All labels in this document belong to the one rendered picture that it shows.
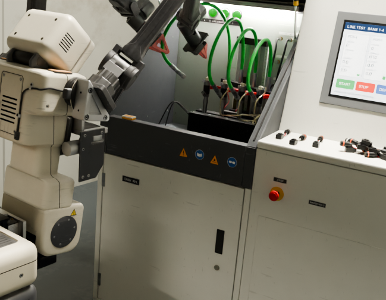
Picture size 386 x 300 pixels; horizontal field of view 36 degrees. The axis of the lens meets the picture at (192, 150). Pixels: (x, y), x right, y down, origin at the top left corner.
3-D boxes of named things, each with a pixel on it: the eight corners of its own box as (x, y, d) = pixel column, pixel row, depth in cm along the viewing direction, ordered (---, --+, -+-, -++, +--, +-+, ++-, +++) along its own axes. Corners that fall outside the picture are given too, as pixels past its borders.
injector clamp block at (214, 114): (185, 146, 251) (188, 111, 247) (196, 141, 260) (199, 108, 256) (259, 163, 236) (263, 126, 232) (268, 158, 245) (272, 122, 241)
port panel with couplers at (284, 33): (266, 95, 261) (275, 24, 252) (269, 94, 264) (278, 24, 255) (294, 100, 255) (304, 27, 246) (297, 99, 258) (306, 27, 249)
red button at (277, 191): (265, 201, 211) (266, 187, 209) (269, 198, 214) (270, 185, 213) (279, 205, 208) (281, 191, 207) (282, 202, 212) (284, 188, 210)
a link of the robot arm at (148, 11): (113, 5, 227) (129, 6, 222) (130, -14, 232) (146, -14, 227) (127, 28, 235) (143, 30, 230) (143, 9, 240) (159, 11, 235)
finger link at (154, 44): (170, 47, 241) (153, 31, 238) (175, 46, 234) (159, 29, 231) (159, 60, 240) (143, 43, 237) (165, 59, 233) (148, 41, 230)
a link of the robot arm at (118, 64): (99, 69, 167) (114, 81, 167) (121, 47, 171) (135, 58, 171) (95, 84, 175) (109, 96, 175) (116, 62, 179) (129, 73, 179)
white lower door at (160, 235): (96, 298, 265) (102, 153, 246) (99, 296, 267) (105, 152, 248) (225, 349, 237) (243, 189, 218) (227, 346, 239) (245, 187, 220)
